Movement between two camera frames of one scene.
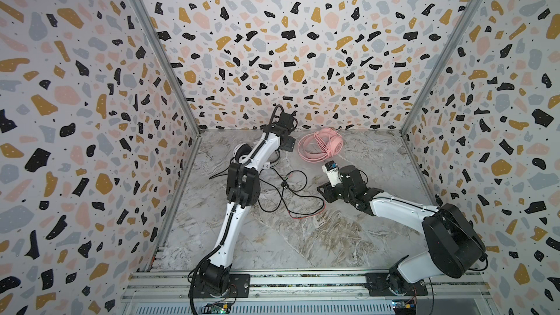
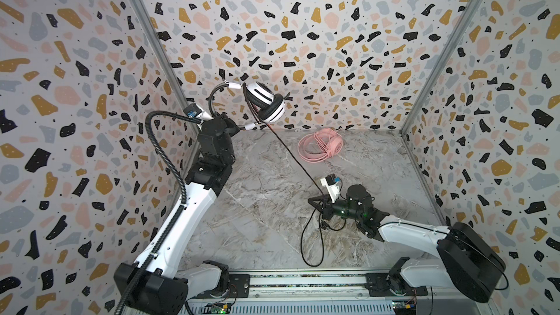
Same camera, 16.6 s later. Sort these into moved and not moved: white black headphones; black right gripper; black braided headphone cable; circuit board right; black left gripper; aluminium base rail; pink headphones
Moved: black left gripper; white black headphones; black right gripper; black braided headphone cable
Not moved: circuit board right; pink headphones; aluminium base rail
